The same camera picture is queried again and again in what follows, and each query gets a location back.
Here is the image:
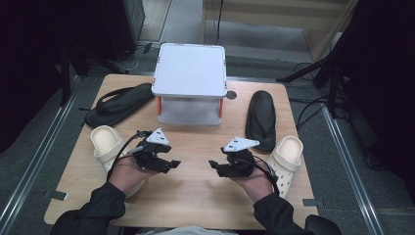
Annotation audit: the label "dark curtain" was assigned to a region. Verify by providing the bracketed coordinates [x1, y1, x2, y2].
[0, 0, 109, 155]
[339, 0, 415, 204]

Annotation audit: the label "white shoe rack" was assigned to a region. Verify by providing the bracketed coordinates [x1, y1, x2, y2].
[151, 42, 228, 127]

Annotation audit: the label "person's right hand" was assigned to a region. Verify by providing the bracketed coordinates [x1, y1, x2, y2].
[229, 168, 276, 204]

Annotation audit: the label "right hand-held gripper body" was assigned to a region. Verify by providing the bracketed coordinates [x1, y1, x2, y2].
[220, 136, 260, 178]

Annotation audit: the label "black cabinet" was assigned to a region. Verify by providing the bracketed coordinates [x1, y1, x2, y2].
[101, 0, 146, 62]

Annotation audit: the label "white floor cable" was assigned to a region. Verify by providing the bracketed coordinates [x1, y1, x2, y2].
[114, 45, 148, 72]

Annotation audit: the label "black floor cables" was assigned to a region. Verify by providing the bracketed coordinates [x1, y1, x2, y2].
[288, 62, 331, 131]

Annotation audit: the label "person's grey shirt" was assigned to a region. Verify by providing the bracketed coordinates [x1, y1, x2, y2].
[136, 225, 239, 235]

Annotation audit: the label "black chair armrest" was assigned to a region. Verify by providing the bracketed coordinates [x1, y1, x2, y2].
[304, 214, 342, 235]

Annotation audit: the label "hanging black cable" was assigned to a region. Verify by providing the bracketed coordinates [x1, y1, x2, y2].
[213, 0, 224, 47]

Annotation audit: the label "right hand-held gripper cable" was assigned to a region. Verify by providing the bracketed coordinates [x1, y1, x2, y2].
[241, 156, 281, 197]

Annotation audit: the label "grey table edge bracket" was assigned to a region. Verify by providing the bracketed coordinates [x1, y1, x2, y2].
[302, 198, 326, 209]

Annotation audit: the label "black flip-flop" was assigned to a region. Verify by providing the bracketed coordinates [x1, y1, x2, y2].
[85, 82, 156, 129]
[245, 90, 277, 153]

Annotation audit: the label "person's left hand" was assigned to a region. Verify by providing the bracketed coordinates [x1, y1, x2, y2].
[108, 156, 157, 198]

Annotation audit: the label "cream clog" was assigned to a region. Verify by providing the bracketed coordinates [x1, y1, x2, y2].
[263, 135, 304, 200]
[90, 124, 145, 199]

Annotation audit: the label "black metal stand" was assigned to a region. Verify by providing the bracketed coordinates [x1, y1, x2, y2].
[276, 48, 346, 118]

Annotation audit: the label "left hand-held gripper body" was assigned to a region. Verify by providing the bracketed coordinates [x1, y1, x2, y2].
[131, 127, 172, 171]

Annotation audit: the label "metal floor rail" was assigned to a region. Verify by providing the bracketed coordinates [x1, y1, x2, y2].
[0, 74, 82, 235]
[321, 106, 385, 235]

